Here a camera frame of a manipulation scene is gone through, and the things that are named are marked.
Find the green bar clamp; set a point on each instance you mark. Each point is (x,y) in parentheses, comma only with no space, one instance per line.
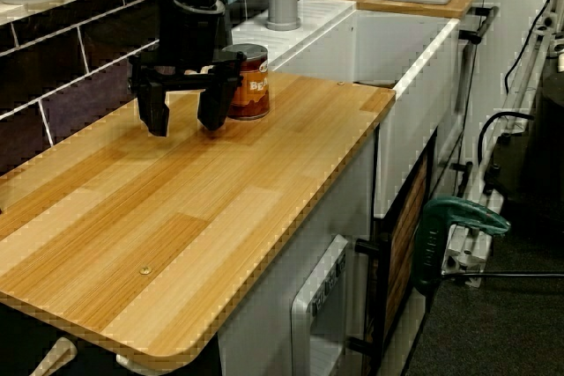
(458,217)

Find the black towel bar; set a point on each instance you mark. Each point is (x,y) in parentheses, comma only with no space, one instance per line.
(480,24)

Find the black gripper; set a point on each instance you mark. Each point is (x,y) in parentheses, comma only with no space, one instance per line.
(187,41)

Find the grey toy dishwasher door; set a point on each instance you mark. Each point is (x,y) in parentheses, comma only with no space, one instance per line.
(319,305)

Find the orange bean can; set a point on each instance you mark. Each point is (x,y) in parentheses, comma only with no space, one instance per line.
(256,85)

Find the white bracket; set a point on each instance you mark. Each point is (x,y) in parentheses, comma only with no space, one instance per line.
(55,356)
(150,367)

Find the white metal frame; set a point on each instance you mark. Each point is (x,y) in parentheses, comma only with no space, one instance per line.
(535,54)

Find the wooden cabinet door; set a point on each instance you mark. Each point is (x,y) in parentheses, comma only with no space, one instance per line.
(405,239)

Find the white toy sink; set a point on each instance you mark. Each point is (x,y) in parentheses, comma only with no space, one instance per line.
(414,98)

